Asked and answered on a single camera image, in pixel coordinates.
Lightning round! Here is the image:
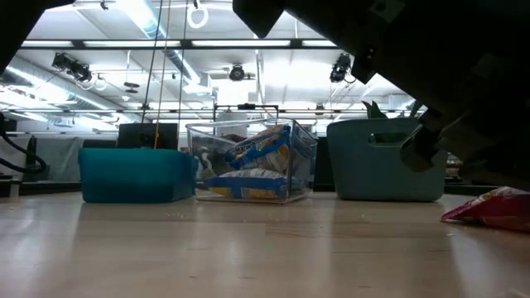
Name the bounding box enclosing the white ring light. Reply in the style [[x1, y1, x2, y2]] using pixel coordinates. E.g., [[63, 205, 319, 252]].
[[185, 2, 210, 30]]

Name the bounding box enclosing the white box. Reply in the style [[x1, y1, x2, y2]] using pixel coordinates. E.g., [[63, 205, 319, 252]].
[[216, 111, 249, 137]]

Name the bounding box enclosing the silver ventilation duct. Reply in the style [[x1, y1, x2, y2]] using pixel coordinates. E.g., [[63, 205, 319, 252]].
[[118, 0, 204, 86]]

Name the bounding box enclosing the thin black hanging cable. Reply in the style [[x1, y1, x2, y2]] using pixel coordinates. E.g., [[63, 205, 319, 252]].
[[176, 0, 190, 133]]

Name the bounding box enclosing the yellow hanging cable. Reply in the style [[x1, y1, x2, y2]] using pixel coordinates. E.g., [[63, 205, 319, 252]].
[[152, 0, 172, 150]]

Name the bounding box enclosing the clear plastic bin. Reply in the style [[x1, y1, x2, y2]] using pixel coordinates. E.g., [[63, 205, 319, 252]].
[[185, 118, 319, 205]]

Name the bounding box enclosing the black ceiling camera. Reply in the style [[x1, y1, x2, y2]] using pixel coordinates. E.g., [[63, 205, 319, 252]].
[[228, 64, 247, 83], [329, 52, 359, 84], [51, 52, 94, 83]]

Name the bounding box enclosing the black monitor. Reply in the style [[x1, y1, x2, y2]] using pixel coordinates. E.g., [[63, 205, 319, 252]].
[[117, 123, 180, 151]]

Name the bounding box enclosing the black metal cart frame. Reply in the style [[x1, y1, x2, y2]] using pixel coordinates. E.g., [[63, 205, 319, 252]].
[[212, 103, 280, 125]]

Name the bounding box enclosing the teal artificial plant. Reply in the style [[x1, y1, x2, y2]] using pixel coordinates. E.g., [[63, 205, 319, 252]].
[[360, 99, 424, 121]]

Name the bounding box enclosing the small teal plastic bin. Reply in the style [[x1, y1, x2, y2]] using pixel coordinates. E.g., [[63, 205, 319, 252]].
[[77, 147, 200, 204]]

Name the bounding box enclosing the grey-teal bin with handles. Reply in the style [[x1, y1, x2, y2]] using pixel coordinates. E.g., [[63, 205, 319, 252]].
[[325, 117, 449, 203]]

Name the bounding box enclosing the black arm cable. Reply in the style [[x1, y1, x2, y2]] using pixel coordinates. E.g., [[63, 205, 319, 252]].
[[0, 113, 48, 175]]

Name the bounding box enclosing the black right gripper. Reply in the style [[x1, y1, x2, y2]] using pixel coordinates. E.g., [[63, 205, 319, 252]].
[[231, 0, 456, 99]]

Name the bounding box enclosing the red noodle packet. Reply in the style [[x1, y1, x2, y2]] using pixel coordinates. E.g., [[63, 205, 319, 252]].
[[440, 185, 530, 233]]

